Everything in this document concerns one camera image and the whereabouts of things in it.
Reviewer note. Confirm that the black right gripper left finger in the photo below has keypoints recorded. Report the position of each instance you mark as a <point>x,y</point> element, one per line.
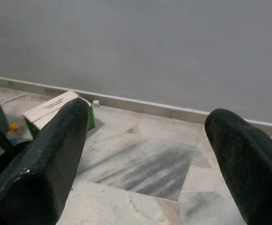
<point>40,175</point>

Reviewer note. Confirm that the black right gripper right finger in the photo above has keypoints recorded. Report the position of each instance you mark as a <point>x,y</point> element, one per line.
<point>248,171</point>

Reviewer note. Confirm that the black round stand base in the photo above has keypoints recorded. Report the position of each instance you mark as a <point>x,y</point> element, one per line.
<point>7,161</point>

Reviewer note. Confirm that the small yellow object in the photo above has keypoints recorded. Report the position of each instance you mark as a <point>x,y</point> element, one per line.
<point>14,126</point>

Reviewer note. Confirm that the green and white cardboard box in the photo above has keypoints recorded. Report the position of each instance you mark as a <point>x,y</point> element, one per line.
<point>40,112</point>

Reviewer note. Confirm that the small silver object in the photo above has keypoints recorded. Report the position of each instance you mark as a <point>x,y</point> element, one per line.
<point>96,103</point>

